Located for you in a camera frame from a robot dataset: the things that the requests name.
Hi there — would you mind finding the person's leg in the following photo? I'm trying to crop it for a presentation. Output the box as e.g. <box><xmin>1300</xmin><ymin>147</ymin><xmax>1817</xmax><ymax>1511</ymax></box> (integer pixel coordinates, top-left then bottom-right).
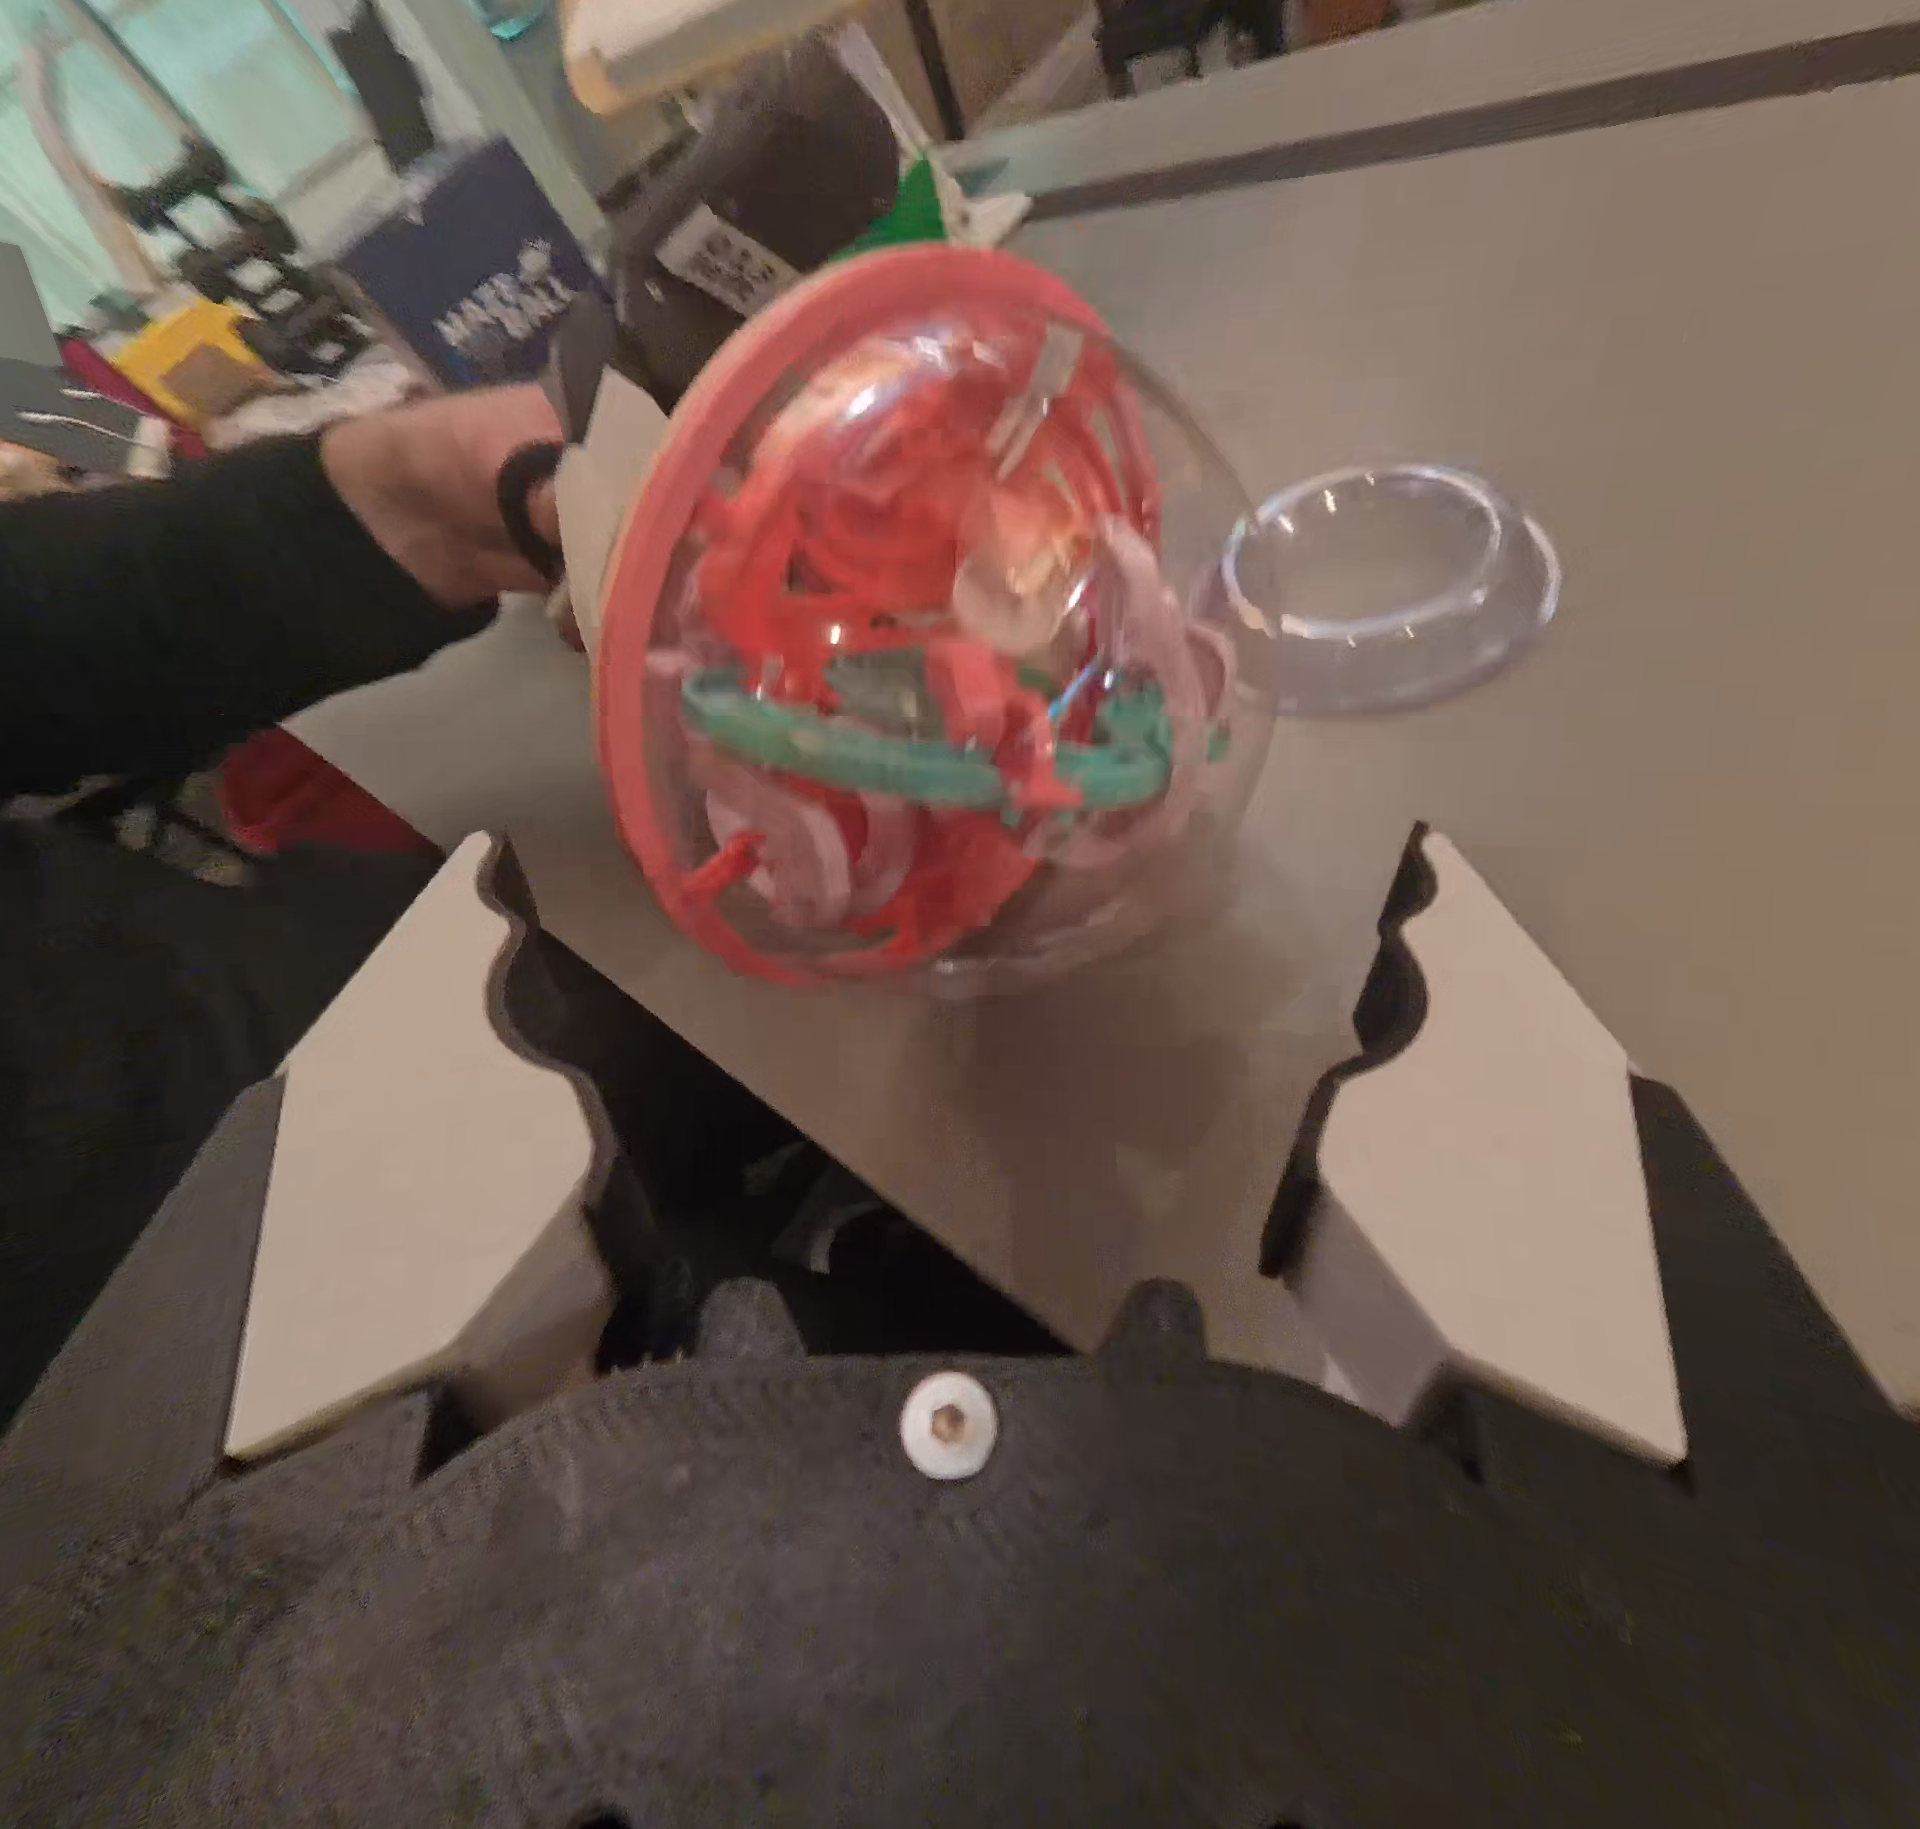
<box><xmin>0</xmin><ymin>794</ymin><xmax>842</xmax><ymax>1426</ymax></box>

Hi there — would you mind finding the red cloth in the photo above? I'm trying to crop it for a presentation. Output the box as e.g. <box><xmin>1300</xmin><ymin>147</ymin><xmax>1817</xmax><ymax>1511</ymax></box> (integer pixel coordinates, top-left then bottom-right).
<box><xmin>223</xmin><ymin>726</ymin><xmax>439</xmax><ymax>859</ymax></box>

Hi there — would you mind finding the clear plastic ball stand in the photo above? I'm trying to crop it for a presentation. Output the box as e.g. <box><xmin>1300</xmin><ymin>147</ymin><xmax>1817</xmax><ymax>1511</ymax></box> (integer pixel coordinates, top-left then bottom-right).
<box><xmin>1191</xmin><ymin>460</ymin><xmax>1564</xmax><ymax>721</ymax></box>

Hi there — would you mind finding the clear red maze ball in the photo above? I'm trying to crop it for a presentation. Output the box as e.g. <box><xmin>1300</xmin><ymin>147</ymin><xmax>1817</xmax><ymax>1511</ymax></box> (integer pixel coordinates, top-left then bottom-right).
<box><xmin>591</xmin><ymin>243</ymin><xmax>1277</xmax><ymax>1002</ymax></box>

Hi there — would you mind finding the green cloth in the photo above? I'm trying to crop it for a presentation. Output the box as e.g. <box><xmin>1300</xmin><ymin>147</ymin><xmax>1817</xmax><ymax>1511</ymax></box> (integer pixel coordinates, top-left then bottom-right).
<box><xmin>890</xmin><ymin>153</ymin><xmax>964</xmax><ymax>252</ymax></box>

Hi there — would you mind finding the dark blue box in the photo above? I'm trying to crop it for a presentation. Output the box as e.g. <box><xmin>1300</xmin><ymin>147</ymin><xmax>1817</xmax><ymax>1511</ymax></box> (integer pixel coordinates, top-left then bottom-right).
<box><xmin>337</xmin><ymin>135</ymin><xmax>619</xmax><ymax>394</ymax></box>

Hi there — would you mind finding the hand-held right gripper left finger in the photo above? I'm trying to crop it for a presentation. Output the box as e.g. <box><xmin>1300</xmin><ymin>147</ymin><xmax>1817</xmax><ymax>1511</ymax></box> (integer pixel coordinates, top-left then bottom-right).
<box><xmin>223</xmin><ymin>826</ymin><xmax>625</xmax><ymax>1466</ymax></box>

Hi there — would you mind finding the person's left forearm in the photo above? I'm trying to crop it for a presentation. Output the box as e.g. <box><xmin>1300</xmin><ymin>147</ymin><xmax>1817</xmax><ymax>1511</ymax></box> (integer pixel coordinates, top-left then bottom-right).
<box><xmin>0</xmin><ymin>436</ymin><xmax>503</xmax><ymax>812</ymax></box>

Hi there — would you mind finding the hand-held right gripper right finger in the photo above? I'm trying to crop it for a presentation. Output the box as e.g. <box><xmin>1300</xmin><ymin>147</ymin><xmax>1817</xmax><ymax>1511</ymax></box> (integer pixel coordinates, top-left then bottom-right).
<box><xmin>1259</xmin><ymin>821</ymin><xmax>1693</xmax><ymax>1473</ymax></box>

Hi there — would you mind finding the yellow box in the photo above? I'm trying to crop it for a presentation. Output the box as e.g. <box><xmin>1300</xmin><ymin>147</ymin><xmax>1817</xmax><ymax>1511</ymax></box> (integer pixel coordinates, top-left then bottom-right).
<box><xmin>119</xmin><ymin>296</ymin><xmax>259</xmax><ymax>425</ymax></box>

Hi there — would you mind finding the person's left hand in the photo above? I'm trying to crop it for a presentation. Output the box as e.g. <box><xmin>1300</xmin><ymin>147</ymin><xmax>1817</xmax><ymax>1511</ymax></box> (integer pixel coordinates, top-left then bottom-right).
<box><xmin>319</xmin><ymin>382</ymin><xmax>590</xmax><ymax>656</ymax></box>

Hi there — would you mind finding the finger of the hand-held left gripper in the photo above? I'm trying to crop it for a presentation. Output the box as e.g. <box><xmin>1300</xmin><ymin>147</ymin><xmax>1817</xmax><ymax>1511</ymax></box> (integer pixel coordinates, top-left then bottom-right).
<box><xmin>550</xmin><ymin>362</ymin><xmax>673</xmax><ymax>653</ymax></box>

